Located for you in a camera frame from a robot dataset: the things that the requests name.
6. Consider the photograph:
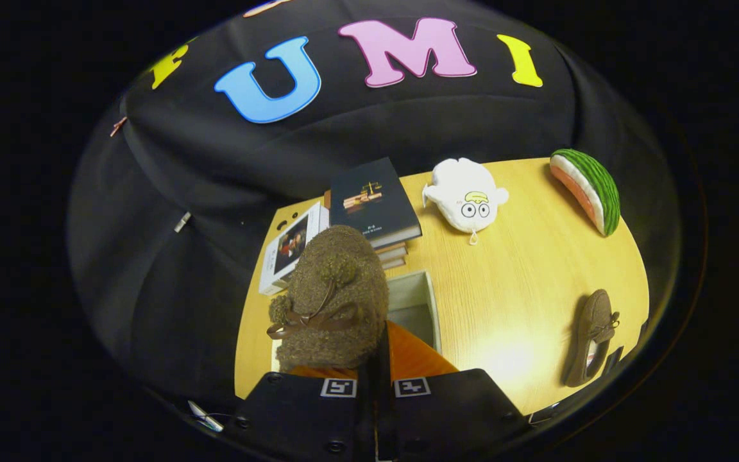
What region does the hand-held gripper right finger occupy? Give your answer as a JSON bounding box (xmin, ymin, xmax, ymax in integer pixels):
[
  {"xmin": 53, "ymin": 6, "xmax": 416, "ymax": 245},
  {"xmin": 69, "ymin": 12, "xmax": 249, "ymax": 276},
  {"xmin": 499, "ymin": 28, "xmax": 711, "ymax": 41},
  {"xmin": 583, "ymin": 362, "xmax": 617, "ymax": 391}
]
[{"xmin": 376, "ymin": 321, "xmax": 531, "ymax": 462}]

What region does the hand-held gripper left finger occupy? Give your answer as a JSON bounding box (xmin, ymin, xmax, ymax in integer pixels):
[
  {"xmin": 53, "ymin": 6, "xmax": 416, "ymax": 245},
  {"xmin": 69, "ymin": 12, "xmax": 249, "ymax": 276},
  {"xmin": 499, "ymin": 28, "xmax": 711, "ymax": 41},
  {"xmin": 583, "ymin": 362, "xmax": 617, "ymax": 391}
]
[{"xmin": 232, "ymin": 358, "xmax": 375, "ymax": 462}]

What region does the grey fabric storage box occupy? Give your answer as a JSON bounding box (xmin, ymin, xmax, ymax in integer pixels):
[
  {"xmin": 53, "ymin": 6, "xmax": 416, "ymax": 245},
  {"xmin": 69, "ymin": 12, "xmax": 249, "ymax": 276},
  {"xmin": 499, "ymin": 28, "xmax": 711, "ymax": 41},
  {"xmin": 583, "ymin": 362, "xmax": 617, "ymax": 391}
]
[{"xmin": 271, "ymin": 269, "xmax": 442, "ymax": 374}]

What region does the brown fuzzy shoe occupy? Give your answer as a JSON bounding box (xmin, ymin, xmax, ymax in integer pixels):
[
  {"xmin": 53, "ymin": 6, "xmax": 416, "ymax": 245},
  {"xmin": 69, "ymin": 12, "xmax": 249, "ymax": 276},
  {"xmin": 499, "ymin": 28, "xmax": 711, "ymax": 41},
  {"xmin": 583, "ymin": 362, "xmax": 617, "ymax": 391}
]
[
  {"xmin": 267, "ymin": 225, "xmax": 390, "ymax": 374},
  {"xmin": 563, "ymin": 289, "xmax": 621, "ymax": 388}
]

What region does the white portrait cover book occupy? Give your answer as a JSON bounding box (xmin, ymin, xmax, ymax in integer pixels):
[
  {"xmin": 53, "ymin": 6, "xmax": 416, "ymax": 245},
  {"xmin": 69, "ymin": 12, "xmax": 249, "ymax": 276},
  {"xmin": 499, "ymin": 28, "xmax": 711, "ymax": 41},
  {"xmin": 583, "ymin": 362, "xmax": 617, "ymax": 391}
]
[{"xmin": 259, "ymin": 201, "xmax": 330, "ymax": 296}]

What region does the black hardcover book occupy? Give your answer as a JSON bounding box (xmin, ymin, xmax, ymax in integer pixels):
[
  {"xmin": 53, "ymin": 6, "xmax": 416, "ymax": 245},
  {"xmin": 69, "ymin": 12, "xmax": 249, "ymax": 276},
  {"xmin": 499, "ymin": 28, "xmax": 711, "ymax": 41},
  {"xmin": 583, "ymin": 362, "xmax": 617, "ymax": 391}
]
[{"xmin": 330, "ymin": 157, "xmax": 423, "ymax": 250}]

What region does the white plush toy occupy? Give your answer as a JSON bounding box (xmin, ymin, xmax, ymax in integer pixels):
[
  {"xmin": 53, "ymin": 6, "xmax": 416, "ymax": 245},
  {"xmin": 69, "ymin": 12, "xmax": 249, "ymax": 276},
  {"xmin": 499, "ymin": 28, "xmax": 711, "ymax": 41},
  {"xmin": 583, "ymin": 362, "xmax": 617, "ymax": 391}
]
[{"xmin": 422, "ymin": 158, "xmax": 509, "ymax": 246}]

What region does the watermelon slice plush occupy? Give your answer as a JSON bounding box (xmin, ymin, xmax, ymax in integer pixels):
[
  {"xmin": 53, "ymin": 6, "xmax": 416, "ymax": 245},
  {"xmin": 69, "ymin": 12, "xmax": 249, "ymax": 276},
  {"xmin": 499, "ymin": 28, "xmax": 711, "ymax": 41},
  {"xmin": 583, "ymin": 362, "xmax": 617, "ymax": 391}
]
[{"xmin": 549, "ymin": 149, "xmax": 621, "ymax": 237}]

